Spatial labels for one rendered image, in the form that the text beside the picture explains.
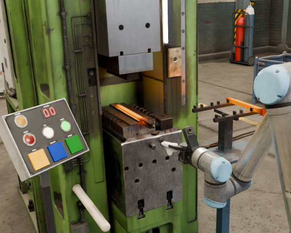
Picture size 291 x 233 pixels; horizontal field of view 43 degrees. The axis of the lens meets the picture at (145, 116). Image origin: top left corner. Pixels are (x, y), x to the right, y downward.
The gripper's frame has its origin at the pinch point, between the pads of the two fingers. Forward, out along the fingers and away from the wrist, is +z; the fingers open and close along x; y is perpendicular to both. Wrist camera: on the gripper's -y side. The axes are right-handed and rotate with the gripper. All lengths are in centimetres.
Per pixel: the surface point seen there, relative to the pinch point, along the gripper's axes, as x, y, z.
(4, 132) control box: -73, -13, 16
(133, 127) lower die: -5.7, 3.2, 33.0
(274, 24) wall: 732, 22, 641
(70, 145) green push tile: -45.9, -1.4, 15.8
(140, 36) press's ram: 1, -45, 33
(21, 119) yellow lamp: -65, -17, 17
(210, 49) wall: 519, 72, 650
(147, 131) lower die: 2.5, 7.0, 32.9
